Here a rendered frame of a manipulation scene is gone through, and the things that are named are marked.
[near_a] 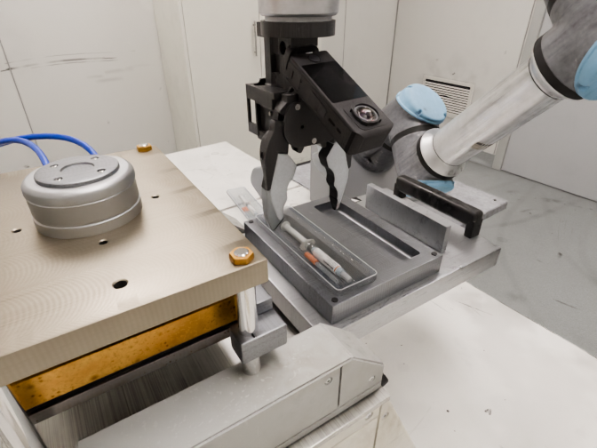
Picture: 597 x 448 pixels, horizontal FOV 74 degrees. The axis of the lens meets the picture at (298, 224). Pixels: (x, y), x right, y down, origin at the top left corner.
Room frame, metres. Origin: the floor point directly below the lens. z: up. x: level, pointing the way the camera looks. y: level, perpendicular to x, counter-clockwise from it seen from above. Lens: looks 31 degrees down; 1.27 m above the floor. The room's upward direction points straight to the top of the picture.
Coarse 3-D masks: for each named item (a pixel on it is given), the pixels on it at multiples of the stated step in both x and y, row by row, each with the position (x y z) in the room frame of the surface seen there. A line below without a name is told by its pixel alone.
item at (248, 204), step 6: (228, 192) 1.00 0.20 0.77; (234, 192) 1.00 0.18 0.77; (240, 192) 1.00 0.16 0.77; (246, 192) 1.00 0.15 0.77; (234, 198) 0.96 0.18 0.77; (240, 198) 0.96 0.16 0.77; (246, 198) 0.96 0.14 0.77; (252, 198) 0.96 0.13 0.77; (240, 204) 0.93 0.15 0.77; (246, 204) 0.93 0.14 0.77; (252, 204) 0.93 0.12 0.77; (258, 204) 0.93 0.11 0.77; (246, 210) 0.90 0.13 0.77; (252, 210) 0.90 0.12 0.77; (258, 210) 0.90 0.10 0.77; (252, 216) 0.86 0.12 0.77
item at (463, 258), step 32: (384, 192) 0.52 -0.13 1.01; (416, 224) 0.46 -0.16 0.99; (448, 224) 0.43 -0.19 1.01; (448, 256) 0.42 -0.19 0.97; (480, 256) 0.42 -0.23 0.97; (288, 288) 0.35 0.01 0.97; (416, 288) 0.35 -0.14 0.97; (448, 288) 0.38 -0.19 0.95; (320, 320) 0.30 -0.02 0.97; (352, 320) 0.30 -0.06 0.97; (384, 320) 0.32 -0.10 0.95
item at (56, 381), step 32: (192, 320) 0.22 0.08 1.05; (224, 320) 0.23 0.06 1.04; (96, 352) 0.18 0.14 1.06; (128, 352) 0.19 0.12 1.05; (160, 352) 0.20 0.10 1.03; (192, 352) 0.21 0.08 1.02; (32, 384) 0.16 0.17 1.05; (64, 384) 0.17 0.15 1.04; (96, 384) 0.18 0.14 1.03; (32, 416) 0.16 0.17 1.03
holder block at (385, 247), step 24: (312, 216) 0.48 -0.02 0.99; (336, 216) 0.50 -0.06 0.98; (360, 216) 0.48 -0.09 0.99; (264, 240) 0.42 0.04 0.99; (336, 240) 0.41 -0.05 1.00; (360, 240) 0.41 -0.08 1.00; (384, 240) 0.44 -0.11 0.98; (408, 240) 0.41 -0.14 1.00; (288, 264) 0.37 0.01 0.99; (384, 264) 0.36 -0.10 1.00; (408, 264) 0.36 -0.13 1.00; (432, 264) 0.37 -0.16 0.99; (312, 288) 0.32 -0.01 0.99; (360, 288) 0.32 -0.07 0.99; (384, 288) 0.33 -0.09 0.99; (336, 312) 0.30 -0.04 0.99
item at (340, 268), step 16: (288, 208) 0.48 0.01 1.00; (288, 224) 0.44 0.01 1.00; (304, 224) 0.44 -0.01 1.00; (288, 240) 0.40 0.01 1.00; (304, 240) 0.40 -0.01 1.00; (320, 240) 0.40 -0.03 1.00; (304, 256) 0.37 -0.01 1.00; (320, 256) 0.37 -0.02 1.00; (336, 256) 0.37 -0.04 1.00; (352, 256) 0.37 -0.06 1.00; (320, 272) 0.34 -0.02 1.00; (336, 272) 0.34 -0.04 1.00; (352, 272) 0.34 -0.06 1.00; (368, 272) 0.34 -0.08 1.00; (336, 288) 0.31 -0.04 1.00
